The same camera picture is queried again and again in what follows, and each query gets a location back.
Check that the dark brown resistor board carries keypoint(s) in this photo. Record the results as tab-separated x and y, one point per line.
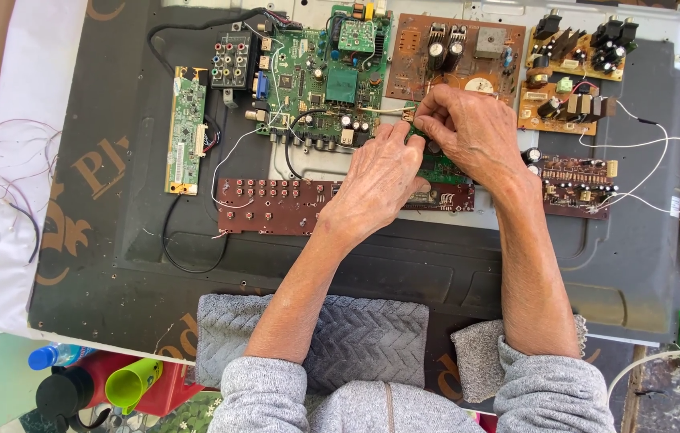
574	183

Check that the long brown button board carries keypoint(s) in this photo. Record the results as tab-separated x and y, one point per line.
268	207

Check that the lime green plastic cup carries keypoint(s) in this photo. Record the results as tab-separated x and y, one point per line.
132	385

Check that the small green circuit board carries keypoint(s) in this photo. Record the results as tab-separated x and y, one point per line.
445	169

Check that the black AV jack block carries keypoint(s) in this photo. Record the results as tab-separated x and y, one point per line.
233	60

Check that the small gray towel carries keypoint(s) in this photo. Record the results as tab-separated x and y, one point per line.
478	361

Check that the large green main circuit board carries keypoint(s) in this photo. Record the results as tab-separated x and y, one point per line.
328	78

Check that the black mat with gold print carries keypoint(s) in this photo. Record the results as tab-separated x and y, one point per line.
99	180

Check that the large gray towel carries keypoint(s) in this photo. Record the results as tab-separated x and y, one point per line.
364	337

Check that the black flask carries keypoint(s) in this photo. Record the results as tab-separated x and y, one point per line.
63	394

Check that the brown power supply board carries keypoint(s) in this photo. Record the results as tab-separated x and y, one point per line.
418	66

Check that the white sheet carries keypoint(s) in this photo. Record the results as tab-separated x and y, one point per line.
27	120

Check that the gray knit sweater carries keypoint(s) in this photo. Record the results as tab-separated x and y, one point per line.
328	409

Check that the person's left hand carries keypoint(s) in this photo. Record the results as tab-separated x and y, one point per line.
370	186

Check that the person's right hand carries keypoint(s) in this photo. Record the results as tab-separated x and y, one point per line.
478	141

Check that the tan board with black jacks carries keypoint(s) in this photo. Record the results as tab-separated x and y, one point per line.
580	51

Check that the silver metal chassis plate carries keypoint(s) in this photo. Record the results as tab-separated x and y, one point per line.
665	24

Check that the blue cap water bottle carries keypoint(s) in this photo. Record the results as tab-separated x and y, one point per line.
51	355

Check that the narrow green circuit board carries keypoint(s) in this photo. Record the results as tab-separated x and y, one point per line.
186	132

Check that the red plastic container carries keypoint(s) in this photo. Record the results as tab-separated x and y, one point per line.
171	391

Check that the dark gray television back cover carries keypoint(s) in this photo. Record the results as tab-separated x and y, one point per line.
376	270

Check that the tan board with heat sinks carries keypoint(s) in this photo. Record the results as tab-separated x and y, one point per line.
556	108

